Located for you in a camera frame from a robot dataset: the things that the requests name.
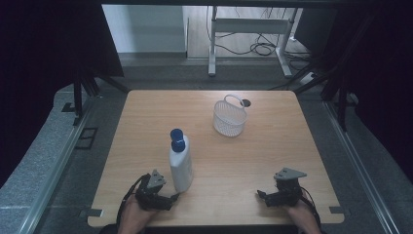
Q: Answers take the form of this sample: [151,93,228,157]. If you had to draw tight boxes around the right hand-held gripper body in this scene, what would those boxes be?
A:
[267,167,308,208]

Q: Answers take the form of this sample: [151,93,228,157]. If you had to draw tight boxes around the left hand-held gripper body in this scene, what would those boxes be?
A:
[134,169,172,212]

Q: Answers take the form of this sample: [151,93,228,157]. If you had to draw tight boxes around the white bottle with blue cap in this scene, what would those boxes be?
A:
[169,128,195,193]

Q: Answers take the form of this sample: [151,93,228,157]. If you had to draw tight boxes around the white plastic mesh basket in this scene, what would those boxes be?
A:
[212,94,248,137]

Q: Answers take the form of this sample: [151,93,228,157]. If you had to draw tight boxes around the person's left hand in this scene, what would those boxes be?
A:
[118,194,159,234]

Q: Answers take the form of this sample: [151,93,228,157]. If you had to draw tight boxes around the person's right hand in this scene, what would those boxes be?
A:
[284,194,321,234]

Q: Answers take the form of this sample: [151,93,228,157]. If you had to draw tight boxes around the black metal stand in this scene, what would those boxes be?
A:
[71,68,131,127]
[269,13,375,133]

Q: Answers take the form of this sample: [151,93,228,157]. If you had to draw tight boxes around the white power strip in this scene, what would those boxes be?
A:
[299,71,318,87]

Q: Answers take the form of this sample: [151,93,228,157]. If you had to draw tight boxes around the black curtain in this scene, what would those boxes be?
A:
[0,0,125,189]
[294,0,413,183]

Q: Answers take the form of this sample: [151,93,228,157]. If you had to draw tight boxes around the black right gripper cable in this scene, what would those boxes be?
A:
[299,185,323,230]

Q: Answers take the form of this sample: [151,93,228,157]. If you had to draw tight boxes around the aluminium rail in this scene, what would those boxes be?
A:
[19,97,95,234]
[323,100,401,234]

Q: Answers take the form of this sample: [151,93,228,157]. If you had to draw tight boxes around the black rectangular floor frame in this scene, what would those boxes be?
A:
[74,127,98,151]

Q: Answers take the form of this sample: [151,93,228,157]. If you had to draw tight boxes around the black floor cables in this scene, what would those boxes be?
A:
[214,6,314,63]

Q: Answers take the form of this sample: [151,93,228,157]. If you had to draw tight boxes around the white metal desk frame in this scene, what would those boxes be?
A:
[207,5,298,79]

